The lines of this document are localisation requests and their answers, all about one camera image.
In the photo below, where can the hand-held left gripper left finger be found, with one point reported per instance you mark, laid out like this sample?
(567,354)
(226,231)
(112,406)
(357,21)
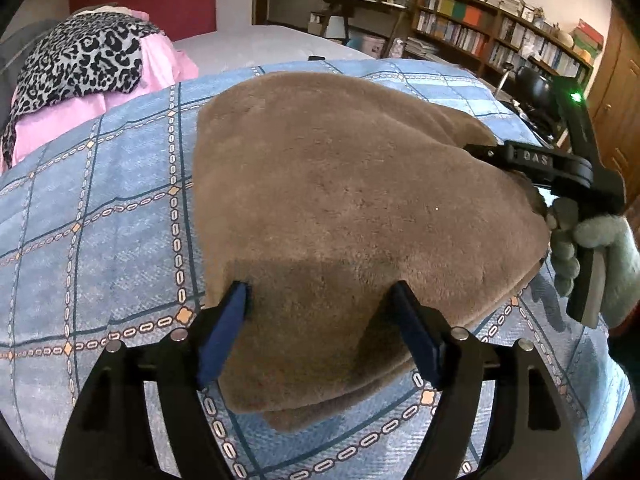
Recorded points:
(225,330)

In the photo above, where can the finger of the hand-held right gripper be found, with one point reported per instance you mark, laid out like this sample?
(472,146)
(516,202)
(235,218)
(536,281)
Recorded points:
(487,151)

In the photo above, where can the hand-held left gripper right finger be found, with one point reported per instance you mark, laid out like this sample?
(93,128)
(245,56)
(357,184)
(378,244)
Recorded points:
(417,330)

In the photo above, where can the brown fluffy towel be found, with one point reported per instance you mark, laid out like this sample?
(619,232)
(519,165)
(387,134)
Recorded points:
(350,185)

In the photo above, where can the person's right hand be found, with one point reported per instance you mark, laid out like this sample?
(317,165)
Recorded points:
(620,260)

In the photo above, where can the brown wooden wardrobe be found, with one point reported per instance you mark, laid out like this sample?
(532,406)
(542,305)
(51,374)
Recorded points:
(615,110)

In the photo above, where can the stack of coloured boxes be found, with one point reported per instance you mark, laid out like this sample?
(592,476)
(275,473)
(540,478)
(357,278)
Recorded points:
(587,40)

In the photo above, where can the wooden bookshelf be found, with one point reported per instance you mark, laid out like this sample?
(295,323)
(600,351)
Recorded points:
(465,25)

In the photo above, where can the white plastic bin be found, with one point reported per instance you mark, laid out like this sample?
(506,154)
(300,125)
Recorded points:
(374,46)

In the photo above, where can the blue plaid blanket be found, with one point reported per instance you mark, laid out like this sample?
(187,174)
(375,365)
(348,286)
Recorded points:
(100,210)

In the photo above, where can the cluttered wooden desk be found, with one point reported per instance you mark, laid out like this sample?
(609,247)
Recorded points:
(350,2)

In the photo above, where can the white bed sheet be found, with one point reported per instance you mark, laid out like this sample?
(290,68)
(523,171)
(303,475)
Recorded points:
(260,45)

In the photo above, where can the leopard print cloth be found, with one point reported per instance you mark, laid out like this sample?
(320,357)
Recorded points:
(85,60)

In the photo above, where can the cream cloth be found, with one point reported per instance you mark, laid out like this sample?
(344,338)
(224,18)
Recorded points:
(105,10)

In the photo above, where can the black metal-frame chair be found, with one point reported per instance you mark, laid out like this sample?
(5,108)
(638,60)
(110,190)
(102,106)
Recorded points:
(532,82)

